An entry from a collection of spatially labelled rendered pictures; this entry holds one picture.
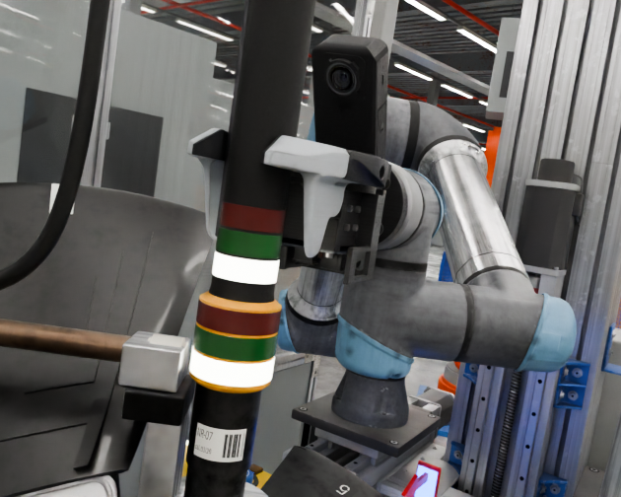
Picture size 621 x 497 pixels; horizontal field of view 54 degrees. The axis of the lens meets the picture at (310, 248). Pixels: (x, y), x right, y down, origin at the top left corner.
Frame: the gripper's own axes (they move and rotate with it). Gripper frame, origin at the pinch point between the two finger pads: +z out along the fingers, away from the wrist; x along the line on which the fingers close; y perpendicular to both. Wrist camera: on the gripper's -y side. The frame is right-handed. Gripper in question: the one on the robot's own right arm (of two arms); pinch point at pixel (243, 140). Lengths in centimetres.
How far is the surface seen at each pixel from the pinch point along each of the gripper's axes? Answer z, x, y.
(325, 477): -24.8, 1.2, 27.1
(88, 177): -55, 61, 4
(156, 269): -8.6, 10.5, 8.8
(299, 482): -22.3, 2.7, 27.1
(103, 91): -57, 61, -11
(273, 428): -124, 50, 67
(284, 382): -126, 50, 54
